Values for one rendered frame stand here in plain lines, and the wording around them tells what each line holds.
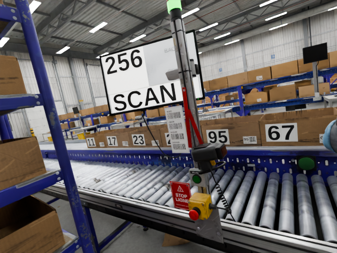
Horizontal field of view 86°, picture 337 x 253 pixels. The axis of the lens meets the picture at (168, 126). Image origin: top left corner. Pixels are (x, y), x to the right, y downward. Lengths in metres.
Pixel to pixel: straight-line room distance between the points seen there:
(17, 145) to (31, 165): 0.06
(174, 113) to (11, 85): 0.50
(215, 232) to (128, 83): 0.76
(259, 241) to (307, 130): 0.68
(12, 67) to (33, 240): 0.42
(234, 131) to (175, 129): 0.63
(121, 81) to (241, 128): 0.81
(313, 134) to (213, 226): 0.75
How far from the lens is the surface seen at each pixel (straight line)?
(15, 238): 0.60
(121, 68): 0.95
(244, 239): 0.86
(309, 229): 0.87
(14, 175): 0.57
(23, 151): 0.57
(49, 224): 0.61
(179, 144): 0.76
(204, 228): 0.90
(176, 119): 0.74
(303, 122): 1.25
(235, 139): 1.31
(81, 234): 0.64
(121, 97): 0.93
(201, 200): 0.76
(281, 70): 5.76
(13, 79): 0.58
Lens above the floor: 1.26
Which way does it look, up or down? 7 degrees down
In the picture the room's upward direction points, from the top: 10 degrees counter-clockwise
